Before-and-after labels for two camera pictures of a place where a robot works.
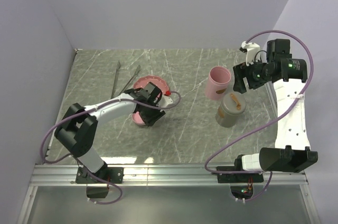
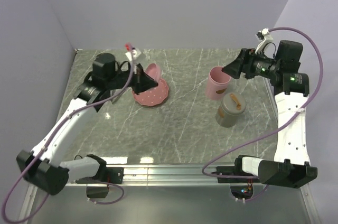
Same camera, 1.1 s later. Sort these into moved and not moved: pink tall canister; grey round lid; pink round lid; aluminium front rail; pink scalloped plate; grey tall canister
Moved: pink scalloped plate; pink round lid
Not moved: grey tall canister; pink tall canister; grey round lid; aluminium front rail
